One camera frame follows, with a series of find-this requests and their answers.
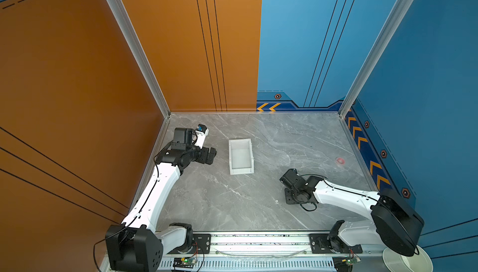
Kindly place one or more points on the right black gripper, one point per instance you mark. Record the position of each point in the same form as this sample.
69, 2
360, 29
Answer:
287, 200

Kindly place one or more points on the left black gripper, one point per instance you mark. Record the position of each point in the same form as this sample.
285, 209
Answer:
203, 158

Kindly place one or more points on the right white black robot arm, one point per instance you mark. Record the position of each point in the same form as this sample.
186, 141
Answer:
388, 220

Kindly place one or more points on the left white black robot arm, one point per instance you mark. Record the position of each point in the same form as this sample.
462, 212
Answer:
134, 245

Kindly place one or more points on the white plastic bin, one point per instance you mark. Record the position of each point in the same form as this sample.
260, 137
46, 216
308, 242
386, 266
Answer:
241, 160

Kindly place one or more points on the right green circuit board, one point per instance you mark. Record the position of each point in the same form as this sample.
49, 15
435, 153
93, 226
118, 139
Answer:
345, 264

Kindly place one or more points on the green circuit board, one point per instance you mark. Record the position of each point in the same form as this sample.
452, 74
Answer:
345, 264
184, 264

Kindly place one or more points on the left green circuit board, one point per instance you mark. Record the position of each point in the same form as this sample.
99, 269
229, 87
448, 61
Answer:
184, 264

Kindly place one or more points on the white round bucket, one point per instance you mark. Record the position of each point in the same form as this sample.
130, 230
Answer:
399, 263

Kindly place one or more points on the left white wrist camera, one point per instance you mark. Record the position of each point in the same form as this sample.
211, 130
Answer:
201, 133

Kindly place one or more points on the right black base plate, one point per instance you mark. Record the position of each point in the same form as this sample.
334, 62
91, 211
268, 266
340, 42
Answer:
321, 244

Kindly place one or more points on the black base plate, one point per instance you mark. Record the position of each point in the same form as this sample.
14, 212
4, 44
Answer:
201, 243
321, 244

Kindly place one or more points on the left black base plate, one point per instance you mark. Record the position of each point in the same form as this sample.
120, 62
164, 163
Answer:
201, 243

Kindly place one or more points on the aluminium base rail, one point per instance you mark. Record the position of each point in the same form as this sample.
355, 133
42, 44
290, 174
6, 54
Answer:
261, 244

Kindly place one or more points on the left aluminium corner post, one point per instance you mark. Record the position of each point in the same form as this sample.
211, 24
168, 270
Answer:
126, 26

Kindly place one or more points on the aluminium corner post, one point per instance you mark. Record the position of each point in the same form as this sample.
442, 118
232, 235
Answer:
126, 26
389, 28

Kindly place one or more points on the right aluminium corner post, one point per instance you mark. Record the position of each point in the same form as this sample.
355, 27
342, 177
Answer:
389, 28

